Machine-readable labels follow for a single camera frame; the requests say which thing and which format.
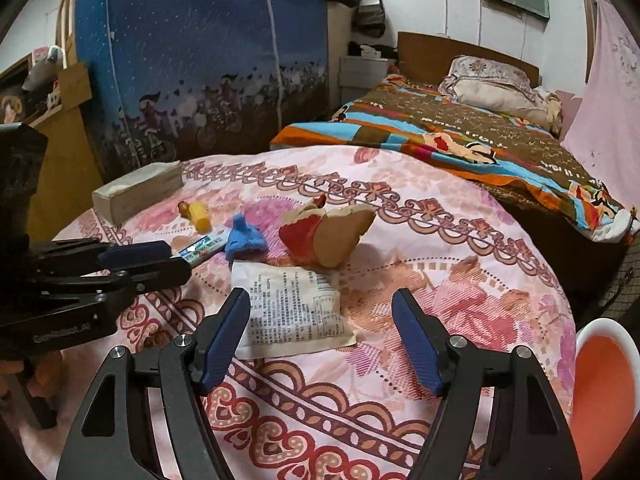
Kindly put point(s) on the cardboard box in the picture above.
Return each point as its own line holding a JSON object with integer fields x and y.
{"x": 74, "y": 84}

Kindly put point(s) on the white nightstand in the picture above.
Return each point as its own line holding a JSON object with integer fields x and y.
{"x": 362, "y": 77}

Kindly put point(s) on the orange plastic basin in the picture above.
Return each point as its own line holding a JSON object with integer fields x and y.
{"x": 605, "y": 390}

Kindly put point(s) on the wooden cabinet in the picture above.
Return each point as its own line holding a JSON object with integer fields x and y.
{"x": 70, "y": 175}

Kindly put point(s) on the red and tan plush toy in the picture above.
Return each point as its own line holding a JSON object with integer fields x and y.
{"x": 330, "y": 235}

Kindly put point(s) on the curved wooden frame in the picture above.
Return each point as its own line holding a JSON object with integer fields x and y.
{"x": 65, "y": 20}

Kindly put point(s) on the floral pillow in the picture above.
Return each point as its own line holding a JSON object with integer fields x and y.
{"x": 485, "y": 72}

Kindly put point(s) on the blue printed wardrobe cover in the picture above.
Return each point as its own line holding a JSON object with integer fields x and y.
{"x": 200, "y": 50}

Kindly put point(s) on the pink hanging sheet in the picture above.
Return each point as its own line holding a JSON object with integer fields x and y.
{"x": 610, "y": 100}

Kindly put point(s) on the pink floral quilt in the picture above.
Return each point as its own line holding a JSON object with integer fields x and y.
{"x": 400, "y": 270}

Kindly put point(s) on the white printed tube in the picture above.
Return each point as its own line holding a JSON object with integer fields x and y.
{"x": 205, "y": 249}

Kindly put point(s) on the white printed packet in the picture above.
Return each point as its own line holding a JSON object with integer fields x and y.
{"x": 290, "y": 310}

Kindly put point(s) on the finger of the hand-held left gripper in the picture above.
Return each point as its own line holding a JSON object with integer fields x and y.
{"x": 160, "y": 272}
{"x": 135, "y": 254}

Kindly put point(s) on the wooden headboard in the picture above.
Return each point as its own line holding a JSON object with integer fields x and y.
{"x": 430, "y": 57}

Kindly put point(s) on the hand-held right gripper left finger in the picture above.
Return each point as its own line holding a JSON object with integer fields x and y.
{"x": 227, "y": 342}

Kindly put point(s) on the black and white hanging bag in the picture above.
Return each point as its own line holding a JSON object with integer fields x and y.
{"x": 368, "y": 12}

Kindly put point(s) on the thick worn book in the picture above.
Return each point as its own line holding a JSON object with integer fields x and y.
{"x": 135, "y": 192}

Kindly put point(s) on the small yellow bottle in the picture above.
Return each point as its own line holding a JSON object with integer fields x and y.
{"x": 199, "y": 215}

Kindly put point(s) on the beige folded quilt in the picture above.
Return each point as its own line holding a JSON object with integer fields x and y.
{"x": 510, "y": 102}

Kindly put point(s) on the bed with patterned blanket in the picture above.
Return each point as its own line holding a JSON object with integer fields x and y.
{"x": 450, "y": 140}

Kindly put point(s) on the blue cloth scrap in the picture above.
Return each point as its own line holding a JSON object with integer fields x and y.
{"x": 242, "y": 240}

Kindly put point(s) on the person's left hand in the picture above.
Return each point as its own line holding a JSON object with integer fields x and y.
{"x": 47, "y": 375}

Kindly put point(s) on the grey plush toy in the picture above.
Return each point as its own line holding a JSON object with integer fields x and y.
{"x": 45, "y": 70}

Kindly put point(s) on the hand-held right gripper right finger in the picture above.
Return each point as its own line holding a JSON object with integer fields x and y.
{"x": 420, "y": 347}

